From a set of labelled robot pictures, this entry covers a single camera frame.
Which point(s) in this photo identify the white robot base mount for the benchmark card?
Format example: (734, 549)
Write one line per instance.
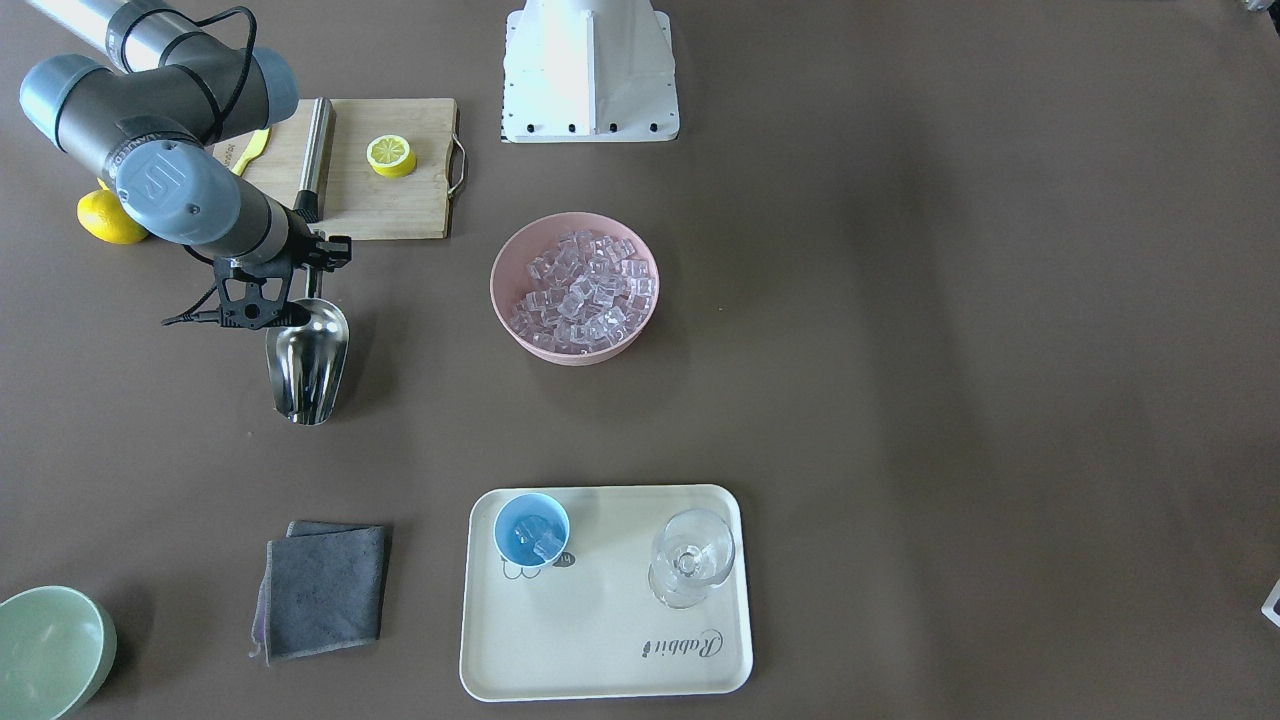
(589, 72)

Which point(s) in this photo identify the stainless steel ice scoop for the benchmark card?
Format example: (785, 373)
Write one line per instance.
(306, 362)

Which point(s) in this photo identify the clear wine glass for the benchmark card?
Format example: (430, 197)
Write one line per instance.
(692, 557)

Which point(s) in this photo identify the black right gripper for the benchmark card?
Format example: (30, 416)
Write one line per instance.
(306, 249)

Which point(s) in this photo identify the clear ice cubes pile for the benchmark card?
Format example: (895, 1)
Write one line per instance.
(587, 294)

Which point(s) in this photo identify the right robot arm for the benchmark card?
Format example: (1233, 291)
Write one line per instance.
(143, 123)

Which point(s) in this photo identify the pale green bowl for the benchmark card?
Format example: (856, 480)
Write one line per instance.
(57, 648)

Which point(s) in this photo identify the ice cubes in cup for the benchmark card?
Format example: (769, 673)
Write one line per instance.
(539, 540)

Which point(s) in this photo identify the cream plastic tray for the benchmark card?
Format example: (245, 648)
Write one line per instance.
(589, 626)

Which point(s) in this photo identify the pink bowl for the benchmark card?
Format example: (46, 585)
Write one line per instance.
(537, 236)

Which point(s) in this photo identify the steel muddler black tip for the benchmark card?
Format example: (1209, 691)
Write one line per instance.
(309, 198)

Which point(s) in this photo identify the half lemon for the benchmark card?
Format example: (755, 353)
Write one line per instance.
(391, 156)

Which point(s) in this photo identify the bamboo cutting board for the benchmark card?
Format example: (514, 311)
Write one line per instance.
(353, 199)

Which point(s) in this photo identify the light blue cup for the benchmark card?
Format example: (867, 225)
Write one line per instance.
(528, 503)

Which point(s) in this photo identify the yellow plastic knife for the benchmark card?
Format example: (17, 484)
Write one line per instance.
(253, 148)

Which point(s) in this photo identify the grey folded cloth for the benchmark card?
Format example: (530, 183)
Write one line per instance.
(322, 590)

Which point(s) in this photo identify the lower whole lemon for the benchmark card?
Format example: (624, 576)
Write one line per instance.
(101, 213)

